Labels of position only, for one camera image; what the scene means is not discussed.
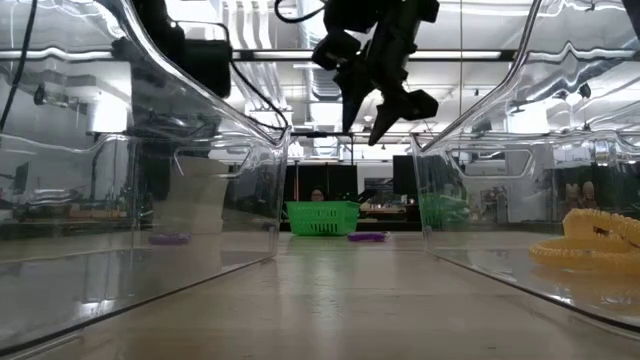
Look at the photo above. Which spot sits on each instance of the black screen panel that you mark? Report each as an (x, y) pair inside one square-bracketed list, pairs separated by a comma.
[(340, 182), (405, 175)]

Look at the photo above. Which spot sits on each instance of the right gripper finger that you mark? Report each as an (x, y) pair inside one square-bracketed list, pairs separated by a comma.
[(395, 107), (355, 90)]

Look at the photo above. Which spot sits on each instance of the green plastic basket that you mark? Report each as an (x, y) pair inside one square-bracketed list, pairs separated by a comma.
[(322, 220)]

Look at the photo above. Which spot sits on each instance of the clear plastic tray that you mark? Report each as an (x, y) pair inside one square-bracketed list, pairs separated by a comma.
[(75, 280), (500, 250)]

